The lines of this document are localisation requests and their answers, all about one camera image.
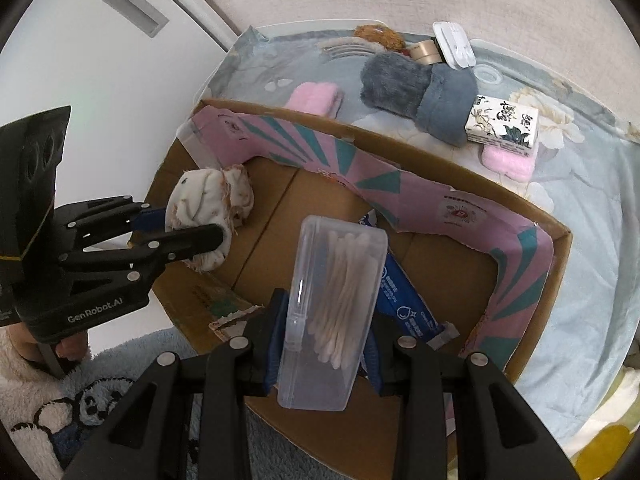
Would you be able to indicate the blue toothpaste tube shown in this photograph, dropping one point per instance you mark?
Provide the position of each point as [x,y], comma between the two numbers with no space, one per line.
[405,300]

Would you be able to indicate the cardboard box with pink lining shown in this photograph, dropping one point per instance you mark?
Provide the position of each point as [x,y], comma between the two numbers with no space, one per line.
[280,200]

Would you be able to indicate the white plastic hook package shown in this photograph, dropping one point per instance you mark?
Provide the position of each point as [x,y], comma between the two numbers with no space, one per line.
[454,44]

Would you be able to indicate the yellow green floral quilt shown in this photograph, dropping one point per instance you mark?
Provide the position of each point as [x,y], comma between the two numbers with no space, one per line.
[615,425]

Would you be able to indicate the light blue floral sheet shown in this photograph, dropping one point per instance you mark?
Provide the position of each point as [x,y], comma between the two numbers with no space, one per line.
[580,210]

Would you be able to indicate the person's left hand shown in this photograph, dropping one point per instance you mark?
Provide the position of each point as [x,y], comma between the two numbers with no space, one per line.
[75,347]

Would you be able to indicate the person's left forearm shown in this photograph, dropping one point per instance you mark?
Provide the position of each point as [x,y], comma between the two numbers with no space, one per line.
[20,380]

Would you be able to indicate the blue panda fleece fabric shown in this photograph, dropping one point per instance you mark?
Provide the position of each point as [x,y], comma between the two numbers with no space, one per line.
[100,410]

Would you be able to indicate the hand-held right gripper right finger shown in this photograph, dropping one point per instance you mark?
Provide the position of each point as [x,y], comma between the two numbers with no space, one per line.
[374,362]

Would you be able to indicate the grey fluffy sock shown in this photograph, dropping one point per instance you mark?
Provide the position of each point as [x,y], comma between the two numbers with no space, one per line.
[420,90]

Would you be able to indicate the printed tissue pack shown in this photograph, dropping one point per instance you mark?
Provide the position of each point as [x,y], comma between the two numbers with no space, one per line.
[502,125]

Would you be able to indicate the white door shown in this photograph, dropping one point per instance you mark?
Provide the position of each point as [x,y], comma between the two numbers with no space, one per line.
[100,85]

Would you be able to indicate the worn white cloth sock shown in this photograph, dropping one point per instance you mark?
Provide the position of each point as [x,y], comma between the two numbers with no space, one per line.
[200,195]

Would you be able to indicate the clear plastic cotton swab box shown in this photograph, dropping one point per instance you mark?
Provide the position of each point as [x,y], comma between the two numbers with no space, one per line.
[330,310]

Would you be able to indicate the brown plush toy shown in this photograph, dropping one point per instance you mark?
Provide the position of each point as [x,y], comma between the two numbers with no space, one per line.
[382,36]

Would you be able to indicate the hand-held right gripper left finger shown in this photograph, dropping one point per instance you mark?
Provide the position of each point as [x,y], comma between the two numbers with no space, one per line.
[280,332]

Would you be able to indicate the pink fluffy sock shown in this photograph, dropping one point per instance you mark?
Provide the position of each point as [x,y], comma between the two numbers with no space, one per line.
[507,162]
[312,100]

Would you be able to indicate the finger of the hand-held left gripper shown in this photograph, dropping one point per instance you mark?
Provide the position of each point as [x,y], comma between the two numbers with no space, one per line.
[195,237]
[150,220]

